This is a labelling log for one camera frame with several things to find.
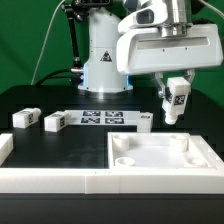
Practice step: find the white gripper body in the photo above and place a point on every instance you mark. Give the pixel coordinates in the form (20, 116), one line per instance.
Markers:
(144, 51)

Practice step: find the black camera stand pole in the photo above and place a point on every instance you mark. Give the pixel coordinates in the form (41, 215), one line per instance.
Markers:
(77, 64)

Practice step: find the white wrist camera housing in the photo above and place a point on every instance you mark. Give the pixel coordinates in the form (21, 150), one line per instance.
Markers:
(150, 16)

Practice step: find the white U-shaped obstacle fence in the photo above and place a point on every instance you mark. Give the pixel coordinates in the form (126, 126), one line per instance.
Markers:
(106, 181)

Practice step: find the white square tabletop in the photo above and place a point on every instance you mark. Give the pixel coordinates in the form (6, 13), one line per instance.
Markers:
(161, 150)

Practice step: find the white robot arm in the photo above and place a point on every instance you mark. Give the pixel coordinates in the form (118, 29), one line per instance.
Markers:
(101, 75)

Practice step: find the white marker tag sheet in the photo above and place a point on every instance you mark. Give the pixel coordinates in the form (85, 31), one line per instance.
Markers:
(100, 117)

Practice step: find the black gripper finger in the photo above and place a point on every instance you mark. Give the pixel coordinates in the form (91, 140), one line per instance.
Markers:
(159, 84)
(190, 75)

